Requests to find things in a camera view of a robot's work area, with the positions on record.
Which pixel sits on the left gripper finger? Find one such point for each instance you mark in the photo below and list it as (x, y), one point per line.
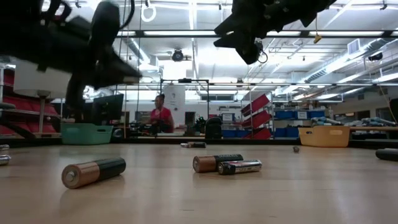
(118, 67)
(115, 81)

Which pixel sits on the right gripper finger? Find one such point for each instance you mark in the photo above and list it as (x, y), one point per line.
(236, 25)
(233, 41)

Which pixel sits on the copper black battery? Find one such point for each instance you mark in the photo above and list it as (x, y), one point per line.
(211, 162)
(197, 145)
(93, 172)
(387, 155)

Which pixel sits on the slim silver black battery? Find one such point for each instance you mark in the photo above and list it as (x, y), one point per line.
(296, 149)
(184, 145)

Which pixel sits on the black silver printed battery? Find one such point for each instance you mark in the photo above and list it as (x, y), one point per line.
(242, 167)

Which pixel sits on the small cylindrical battery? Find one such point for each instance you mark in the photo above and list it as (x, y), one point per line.
(3, 147)

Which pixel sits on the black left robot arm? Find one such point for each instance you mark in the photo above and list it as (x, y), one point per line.
(31, 37)

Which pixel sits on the black computer monitor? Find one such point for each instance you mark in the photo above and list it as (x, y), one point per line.
(107, 109)

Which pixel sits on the black round hanging device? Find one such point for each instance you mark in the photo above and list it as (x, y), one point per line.
(178, 55)

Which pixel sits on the person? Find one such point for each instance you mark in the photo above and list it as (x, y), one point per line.
(161, 119)

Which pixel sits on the teal plastic bin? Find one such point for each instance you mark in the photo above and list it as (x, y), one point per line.
(87, 135)

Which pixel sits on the yellow hanging connector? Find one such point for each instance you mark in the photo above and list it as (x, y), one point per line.
(317, 38)

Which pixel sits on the white pillar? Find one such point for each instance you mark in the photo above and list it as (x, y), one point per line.
(178, 99)

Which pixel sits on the white blue sign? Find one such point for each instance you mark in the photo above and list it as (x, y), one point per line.
(228, 117)

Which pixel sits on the tilted red bin rack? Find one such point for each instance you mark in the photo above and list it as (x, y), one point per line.
(256, 119)

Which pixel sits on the black chair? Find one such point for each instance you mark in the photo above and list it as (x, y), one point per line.
(213, 128)

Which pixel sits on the blue storage bin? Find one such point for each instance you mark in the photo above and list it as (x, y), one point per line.
(231, 133)

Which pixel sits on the red bin shelf rack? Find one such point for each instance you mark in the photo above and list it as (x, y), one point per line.
(25, 105)

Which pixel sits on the blue bin shelf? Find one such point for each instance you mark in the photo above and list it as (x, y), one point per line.
(298, 115)

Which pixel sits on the white air vent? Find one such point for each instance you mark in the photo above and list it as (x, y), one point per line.
(354, 46)

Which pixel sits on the grey blue bundle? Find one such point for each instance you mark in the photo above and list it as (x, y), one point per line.
(325, 120)
(377, 120)

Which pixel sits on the black ceiling speaker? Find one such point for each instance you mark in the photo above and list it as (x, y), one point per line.
(375, 56)

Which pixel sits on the black overhead light crossbar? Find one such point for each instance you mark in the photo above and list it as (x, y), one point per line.
(387, 33)

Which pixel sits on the yellow plastic bin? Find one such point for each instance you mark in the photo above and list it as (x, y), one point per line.
(325, 137)

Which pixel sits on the wooden side table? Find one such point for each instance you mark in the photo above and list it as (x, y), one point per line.
(373, 128)

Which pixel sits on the black hanging camera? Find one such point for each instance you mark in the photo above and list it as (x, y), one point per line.
(260, 46)

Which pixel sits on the distant black rig frame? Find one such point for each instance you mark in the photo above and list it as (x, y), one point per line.
(185, 80)

